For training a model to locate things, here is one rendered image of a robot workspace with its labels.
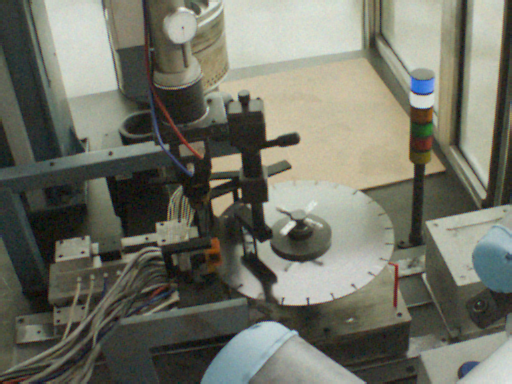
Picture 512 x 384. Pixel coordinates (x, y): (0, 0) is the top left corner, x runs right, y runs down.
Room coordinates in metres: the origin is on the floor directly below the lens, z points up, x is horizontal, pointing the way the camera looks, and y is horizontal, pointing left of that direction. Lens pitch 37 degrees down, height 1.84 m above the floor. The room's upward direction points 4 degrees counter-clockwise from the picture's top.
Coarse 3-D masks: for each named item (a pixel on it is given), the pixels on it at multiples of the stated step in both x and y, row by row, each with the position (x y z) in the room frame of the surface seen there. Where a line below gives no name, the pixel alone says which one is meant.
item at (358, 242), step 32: (288, 192) 1.13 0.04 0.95; (320, 192) 1.12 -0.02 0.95; (352, 192) 1.12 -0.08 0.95; (224, 224) 1.05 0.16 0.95; (352, 224) 1.03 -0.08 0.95; (384, 224) 1.02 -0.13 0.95; (224, 256) 0.96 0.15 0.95; (256, 256) 0.96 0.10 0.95; (320, 256) 0.95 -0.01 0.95; (352, 256) 0.94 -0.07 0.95; (384, 256) 0.94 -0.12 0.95; (256, 288) 0.88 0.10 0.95; (288, 288) 0.88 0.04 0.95; (320, 288) 0.87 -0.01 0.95; (352, 288) 0.87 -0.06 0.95
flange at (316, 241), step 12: (288, 216) 1.05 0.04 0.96; (312, 216) 1.04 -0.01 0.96; (276, 228) 1.02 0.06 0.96; (312, 228) 1.00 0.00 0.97; (324, 228) 1.01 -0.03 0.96; (276, 240) 0.99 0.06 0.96; (288, 240) 0.98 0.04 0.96; (300, 240) 0.98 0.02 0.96; (312, 240) 0.98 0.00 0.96; (324, 240) 0.98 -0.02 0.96; (288, 252) 0.95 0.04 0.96; (300, 252) 0.95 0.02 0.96; (312, 252) 0.95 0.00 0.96
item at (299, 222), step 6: (312, 204) 1.03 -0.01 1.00; (276, 210) 1.03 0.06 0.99; (282, 210) 1.02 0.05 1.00; (288, 210) 1.02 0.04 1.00; (294, 210) 1.01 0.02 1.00; (300, 210) 1.01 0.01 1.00; (306, 210) 1.01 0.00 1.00; (294, 216) 1.00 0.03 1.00; (300, 216) 0.99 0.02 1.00; (306, 216) 1.00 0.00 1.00; (294, 222) 0.99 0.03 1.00; (300, 222) 0.99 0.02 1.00; (306, 222) 0.99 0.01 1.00; (312, 222) 0.98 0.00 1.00; (288, 228) 0.97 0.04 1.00; (294, 228) 0.99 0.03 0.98; (300, 228) 0.99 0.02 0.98; (306, 228) 0.99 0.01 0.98; (318, 228) 0.97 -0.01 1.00; (282, 234) 0.96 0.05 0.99
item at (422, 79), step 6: (414, 72) 1.19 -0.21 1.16; (420, 72) 1.19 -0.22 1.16; (426, 72) 1.19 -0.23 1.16; (432, 72) 1.19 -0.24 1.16; (414, 78) 1.17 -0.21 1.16; (420, 78) 1.17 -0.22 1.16; (426, 78) 1.17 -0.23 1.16; (432, 78) 1.17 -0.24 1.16; (414, 84) 1.17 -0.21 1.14; (420, 84) 1.17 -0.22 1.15; (426, 84) 1.17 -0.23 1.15; (432, 84) 1.17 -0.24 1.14; (414, 90) 1.17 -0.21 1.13; (420, 90) 1.17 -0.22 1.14; (426, 90) 1.16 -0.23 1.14; (432, 90) 1.17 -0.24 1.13
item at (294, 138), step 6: (288, 132) 0.93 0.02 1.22; (294, 132) 0.93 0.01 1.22; (276, 138) 0.93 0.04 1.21; (282, 138) 0.92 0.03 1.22; (288, 138) 0.92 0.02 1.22; (294, 138) 0.92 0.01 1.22; (300, 138) 0.92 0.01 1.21; (252, 144) 0.93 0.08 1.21; (258, 144) 0.92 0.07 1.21; (264, 144) 0.92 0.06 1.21; (270, 144) 0.92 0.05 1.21; (276, 144) 0.92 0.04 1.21; (282, 144) 0.92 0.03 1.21; (288, 144) 0.92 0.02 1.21; (294, 144) 0.92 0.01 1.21; (252, 150) 0.92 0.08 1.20
